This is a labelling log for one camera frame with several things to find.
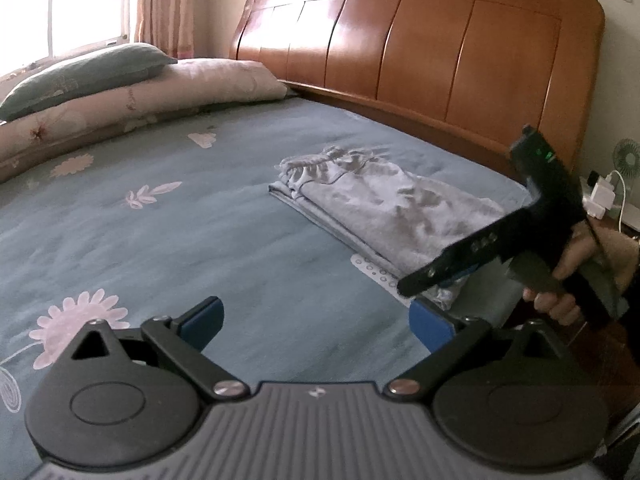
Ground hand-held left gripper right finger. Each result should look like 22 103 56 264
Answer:
385 297 573 404

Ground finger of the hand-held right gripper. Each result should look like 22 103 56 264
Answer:
444 261 482 284
397 241 479 297

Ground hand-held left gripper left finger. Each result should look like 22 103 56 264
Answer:
71 296 251 404

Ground grey drawstring sweatpants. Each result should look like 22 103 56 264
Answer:
267 144 507 312

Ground person's right forearm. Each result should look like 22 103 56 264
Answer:
587 220 640 311

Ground person's right hand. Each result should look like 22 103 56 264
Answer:
522 222 608 327

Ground white charger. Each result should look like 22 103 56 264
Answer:
584 172 617 221

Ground teal floral bed sheet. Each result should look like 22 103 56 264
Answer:
0 95 531 411

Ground small desk fan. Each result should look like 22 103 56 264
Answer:
612 137 640 181

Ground wooden bed headboard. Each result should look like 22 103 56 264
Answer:
229 0 607 186

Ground pink floral folded quilt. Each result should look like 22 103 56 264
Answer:
0 57 290 183

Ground teal pillow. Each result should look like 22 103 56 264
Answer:
0 42 180 122

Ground pink patterned curtain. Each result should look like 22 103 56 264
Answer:
131 0 196 61

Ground bright window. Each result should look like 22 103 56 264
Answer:
0 0 141 76

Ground white charger cable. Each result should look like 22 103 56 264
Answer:
605 169 632 233

